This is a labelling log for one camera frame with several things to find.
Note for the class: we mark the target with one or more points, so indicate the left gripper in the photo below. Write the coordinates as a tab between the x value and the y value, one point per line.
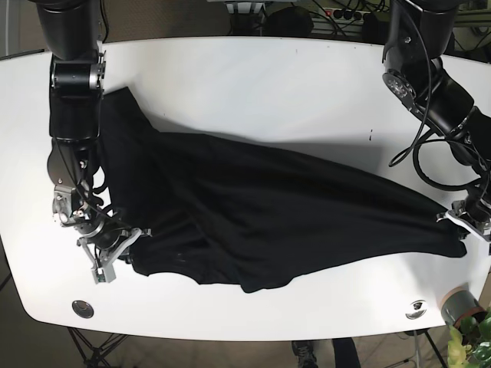
471	214

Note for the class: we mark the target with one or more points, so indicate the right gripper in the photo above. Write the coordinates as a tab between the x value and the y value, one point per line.
104	237

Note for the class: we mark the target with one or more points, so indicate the plain black T-shirt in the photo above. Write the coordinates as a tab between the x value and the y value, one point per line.
225	212

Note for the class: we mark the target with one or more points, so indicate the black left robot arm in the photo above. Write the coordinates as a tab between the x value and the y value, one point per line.
419	32

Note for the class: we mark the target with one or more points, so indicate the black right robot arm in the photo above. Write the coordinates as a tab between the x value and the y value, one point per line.
76	89

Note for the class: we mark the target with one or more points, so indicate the left metal table grommet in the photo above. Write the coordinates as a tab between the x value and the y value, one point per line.
83	309

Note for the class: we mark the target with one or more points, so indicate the metal table grommet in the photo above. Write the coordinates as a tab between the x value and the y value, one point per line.
83	309
416	310

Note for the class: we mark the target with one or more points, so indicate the grey plant pot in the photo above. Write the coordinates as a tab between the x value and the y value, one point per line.
458	304

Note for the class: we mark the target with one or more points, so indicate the right metal table grommet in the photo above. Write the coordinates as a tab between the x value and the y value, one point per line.
416	310

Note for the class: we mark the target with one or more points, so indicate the green potted plant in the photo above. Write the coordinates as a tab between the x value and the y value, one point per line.
469	345

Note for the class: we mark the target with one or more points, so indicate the person's dark shoes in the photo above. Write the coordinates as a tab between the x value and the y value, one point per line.
304	352

